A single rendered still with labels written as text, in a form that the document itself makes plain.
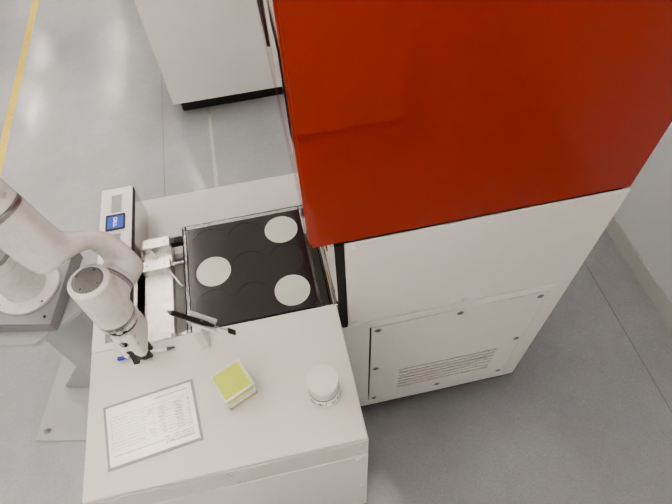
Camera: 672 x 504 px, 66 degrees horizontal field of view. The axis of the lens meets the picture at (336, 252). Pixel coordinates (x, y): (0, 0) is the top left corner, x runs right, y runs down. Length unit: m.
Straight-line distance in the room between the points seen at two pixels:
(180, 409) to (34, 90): 3.12
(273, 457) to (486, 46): 0.91
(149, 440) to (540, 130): 1.04
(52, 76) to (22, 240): 3.18
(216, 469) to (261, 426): 0.13
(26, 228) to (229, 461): 0.63
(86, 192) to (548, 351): 2.53
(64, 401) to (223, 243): 1.24
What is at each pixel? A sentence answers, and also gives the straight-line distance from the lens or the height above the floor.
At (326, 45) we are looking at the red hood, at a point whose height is 1.70.
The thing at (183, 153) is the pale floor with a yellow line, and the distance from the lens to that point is 3.21.
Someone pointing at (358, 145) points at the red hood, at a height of 1.50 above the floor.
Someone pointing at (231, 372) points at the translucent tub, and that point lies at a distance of 1.22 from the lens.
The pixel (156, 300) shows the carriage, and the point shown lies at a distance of 1.55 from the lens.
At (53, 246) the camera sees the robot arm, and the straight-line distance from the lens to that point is 1.05.
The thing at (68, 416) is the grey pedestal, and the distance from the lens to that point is 2.53.
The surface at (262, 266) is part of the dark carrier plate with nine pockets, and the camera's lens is 1.50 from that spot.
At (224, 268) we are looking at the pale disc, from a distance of 1.52.
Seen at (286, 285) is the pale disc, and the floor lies 0.90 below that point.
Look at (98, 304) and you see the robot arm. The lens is 1.11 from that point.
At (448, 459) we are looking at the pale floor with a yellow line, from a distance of 2.21.
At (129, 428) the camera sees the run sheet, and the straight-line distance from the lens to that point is 1.32.
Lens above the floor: 2.14
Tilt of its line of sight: 56 degrees down
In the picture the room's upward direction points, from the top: 4 degrees counter-clockwise
